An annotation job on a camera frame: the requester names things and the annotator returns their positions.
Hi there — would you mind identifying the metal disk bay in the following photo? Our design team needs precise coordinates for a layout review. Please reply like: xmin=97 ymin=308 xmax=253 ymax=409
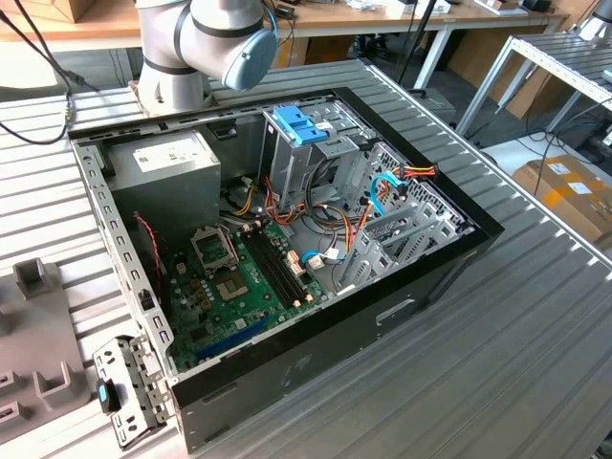
xmin=334 ymin=205 xmax=479 ymax=293

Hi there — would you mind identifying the cardboard box with labels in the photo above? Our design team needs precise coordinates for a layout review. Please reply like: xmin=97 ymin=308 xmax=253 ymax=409
xmin=514 ymin=155 xmax=612 ymax=250

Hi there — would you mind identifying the wooden desk with white legs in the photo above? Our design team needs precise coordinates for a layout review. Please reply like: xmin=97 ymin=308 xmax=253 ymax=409
xmin=279 ymin=0 xmax=573 ymax=92

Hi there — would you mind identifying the blue drive carrier handle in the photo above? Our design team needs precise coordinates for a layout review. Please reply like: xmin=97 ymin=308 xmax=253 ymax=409
xmin=273 ymin=105 xmax=329 ymax=145

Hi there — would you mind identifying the black open PC case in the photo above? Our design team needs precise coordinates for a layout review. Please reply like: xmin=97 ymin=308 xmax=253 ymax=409
xmin=66 ymin=86 xmax=506 ymax=455

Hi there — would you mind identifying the metal frame slat table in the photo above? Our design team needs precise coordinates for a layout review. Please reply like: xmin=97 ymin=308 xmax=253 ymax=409
xmin=456 ymin=33 xmax=612 ymax=140

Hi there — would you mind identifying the white connector with blue wire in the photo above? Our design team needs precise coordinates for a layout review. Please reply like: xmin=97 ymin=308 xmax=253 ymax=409
xmin=300 ymin=248 xmax=346 ymax=272

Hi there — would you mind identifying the blue data wire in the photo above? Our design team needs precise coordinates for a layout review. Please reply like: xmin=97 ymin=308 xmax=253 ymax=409
xmin=370 ymin=172 xmax=408 ymax=219

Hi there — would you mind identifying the grey power supply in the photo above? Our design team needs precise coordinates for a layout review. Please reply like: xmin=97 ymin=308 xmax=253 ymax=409
xmin=102 ymin=128 xmax=222 ymax=235

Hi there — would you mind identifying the metal socket cover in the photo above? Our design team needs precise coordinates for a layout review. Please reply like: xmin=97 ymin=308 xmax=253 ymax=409
xmin=190 ymin=224 xmax=239 ymax=276

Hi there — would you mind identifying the orange red wire bundle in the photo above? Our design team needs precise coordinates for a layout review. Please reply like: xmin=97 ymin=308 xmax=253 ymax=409
xmin=219 ymin=174 xmax=377 ymax=254

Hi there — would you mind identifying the metal drive cage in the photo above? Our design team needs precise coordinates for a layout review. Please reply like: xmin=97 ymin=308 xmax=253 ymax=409
xmin=260 ymin=95 xmax=374 ymax=211

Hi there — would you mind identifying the red yellow power wire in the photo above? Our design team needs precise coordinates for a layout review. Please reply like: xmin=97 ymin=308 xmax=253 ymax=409
xmin=381 ymin=163 xmax=440 ymax=182

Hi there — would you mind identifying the black RAM slot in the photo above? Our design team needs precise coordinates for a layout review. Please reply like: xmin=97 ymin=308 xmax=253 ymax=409
xmin=244 ymin=230 xmax=295 ymax=310
xmin=255 ymin=227 xmax=307 ymax=303

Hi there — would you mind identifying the metal expansion bracket cover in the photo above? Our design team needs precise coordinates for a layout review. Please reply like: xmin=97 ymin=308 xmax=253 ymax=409
xmin=92 ymin=334 xmax=171 ymax=450

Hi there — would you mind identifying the grey parts rack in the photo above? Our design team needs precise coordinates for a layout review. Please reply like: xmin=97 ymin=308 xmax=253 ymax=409
xmin=0 ymin=257 xmax=92 ymax=444

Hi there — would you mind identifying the CPU socket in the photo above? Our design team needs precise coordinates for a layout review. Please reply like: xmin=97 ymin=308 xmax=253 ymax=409
xmin=214 ymin=272 xmax=250 ymax=303

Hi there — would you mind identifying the light wooden desk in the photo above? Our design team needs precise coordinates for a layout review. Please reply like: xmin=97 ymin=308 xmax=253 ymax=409
xmin=0 ymin=0 xmax=144 ymax=42

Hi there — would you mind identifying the blue expansion slot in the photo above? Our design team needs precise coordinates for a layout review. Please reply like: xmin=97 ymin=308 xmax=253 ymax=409
xmin=193 ymin=313 xmax=273 ymax=364

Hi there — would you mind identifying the black latch with blue stripe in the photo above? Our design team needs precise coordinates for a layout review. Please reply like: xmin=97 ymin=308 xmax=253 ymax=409
xmin=95 ymin=379 xmax=123 ymax=413

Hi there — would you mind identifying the brown wooden box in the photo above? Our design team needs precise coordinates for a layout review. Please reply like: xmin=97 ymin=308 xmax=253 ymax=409
xmin=50 ymin=0 xmax=97 ymax=24

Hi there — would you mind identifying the plain brown cardboard box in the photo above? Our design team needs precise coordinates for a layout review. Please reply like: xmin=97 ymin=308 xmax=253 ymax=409
xmin=448 ymin=28 xmax=565 ymax=120

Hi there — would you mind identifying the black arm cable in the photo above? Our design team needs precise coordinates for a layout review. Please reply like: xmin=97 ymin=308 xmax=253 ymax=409
xmin=0 ymin=0 xmax=99 ymax=144

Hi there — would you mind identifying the black case fan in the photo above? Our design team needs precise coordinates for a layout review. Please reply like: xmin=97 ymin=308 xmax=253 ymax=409
xmin=131 ymin=212 xmax=168 ymax=307

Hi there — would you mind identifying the green motherboard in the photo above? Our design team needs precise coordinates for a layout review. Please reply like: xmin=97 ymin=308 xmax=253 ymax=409
xmin=160 ymin=219 xmax=331 ymax=374

